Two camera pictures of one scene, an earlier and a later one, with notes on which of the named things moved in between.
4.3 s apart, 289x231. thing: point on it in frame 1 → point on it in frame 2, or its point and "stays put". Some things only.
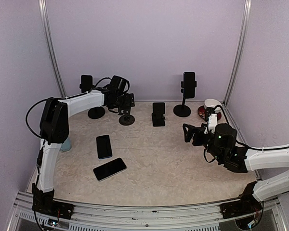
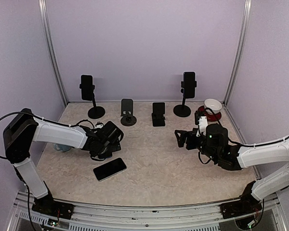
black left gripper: [128, 103] → [115, 147]
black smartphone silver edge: [109, 169] stays put
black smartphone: [86, 83] stays put
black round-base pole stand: [183, 110] stays put
